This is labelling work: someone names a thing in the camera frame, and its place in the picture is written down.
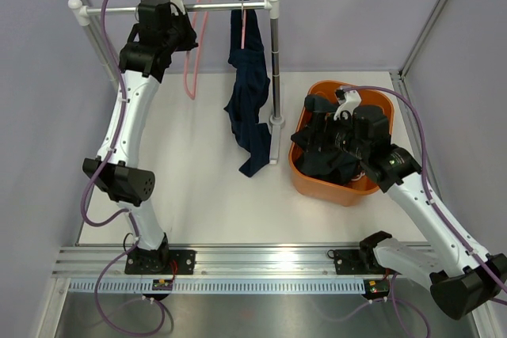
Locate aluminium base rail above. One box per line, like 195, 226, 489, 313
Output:
51, 245, 384, 278

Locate white slotted cable duct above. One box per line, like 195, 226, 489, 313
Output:
69, 278, 366, 294

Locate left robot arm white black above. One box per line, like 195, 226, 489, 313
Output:
82, 0, 197, 275

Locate black shorts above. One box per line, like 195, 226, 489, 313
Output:
295, 95, 361, 186

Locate silver clothes rack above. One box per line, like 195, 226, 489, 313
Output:
67, 0, 285, 165

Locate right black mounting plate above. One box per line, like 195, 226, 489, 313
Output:
326, 249, 379, 275

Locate black mounting plate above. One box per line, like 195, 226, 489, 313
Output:
124, 249, 196, 275
326, 249, 379, 275

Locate pink hanger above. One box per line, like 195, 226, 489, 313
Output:
182, 0, 212, 101
240, 0, 247, 50

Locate navy blue shorts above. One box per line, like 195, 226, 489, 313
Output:
224, 9, 271, 177

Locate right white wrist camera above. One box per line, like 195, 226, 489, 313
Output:
334, 88, 362, 120

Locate orange plastic basket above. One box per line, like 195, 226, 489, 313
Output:
288, 80, 395, 207

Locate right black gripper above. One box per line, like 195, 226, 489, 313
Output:
292, 109, 369, 160

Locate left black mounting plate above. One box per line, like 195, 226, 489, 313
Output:
124, 249, 196, 275

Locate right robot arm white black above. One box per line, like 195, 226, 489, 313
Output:
291, 104, 506, 320

